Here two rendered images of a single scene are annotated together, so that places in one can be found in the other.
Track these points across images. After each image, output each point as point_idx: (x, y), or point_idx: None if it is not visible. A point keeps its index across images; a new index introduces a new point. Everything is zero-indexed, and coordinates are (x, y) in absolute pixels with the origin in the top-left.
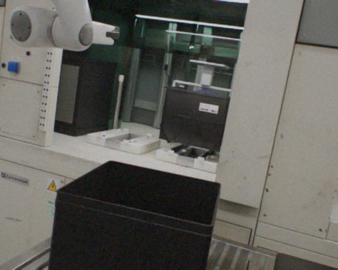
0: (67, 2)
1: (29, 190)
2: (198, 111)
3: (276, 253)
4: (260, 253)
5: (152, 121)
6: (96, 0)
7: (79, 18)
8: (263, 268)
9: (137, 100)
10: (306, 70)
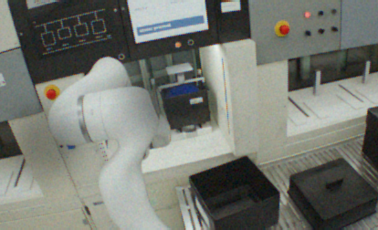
0: (165, 132)
1: None
2: (190, 105)
3: (269, 162)
4: (265, 168)
5: None
6: None
7: (169, 133)
8: (273, 176)
9: None
10: (261, 77)
